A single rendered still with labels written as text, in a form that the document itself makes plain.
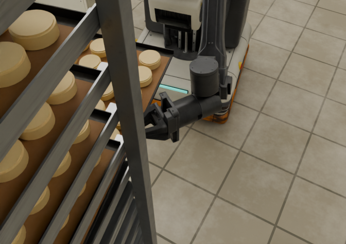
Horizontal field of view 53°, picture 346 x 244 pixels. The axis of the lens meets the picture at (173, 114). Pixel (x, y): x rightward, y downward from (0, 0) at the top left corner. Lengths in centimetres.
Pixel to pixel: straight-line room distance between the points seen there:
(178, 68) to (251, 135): 55
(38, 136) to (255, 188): 145
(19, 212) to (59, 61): 15
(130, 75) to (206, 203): 131
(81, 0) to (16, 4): 172
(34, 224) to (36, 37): 23
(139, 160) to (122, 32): 28
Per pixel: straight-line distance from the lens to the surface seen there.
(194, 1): 148
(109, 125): 52
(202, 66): 68
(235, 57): 193
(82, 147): 53
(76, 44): 38
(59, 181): 51
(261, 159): 188
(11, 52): 38
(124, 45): 42
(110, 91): 75
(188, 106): 70
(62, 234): 57
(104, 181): 57
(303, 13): 288
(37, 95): 34
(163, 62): 82
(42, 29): 40
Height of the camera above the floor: 156
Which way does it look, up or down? 52 degrees down
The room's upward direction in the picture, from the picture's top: straight up
